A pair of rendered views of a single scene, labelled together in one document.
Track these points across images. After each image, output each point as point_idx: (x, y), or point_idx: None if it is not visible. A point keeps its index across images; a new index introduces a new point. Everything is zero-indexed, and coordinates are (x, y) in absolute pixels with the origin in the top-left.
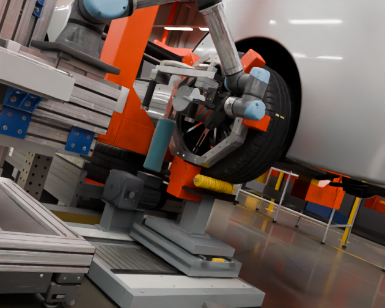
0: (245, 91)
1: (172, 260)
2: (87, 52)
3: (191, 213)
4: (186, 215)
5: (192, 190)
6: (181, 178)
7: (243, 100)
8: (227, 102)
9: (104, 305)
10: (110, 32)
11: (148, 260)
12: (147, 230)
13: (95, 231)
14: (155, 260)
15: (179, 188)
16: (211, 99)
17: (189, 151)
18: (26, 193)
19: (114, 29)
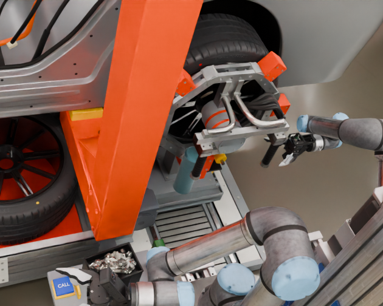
0: (335, 139)
1: (200, 202)
2: None
3: None
4: (177, 166)
5: (219, 169)
6: (205, 168)
7: (333, 144)
8: (317, 149)
9: (258, 278)
10: (122, 156)
11: (180, 217)
12: (161, 204)
13: (138, 251)
14: (176, 209)
15: (203, 173)
16: (300, 152)
17: (183, 139)
18: None
19: (132, 150)
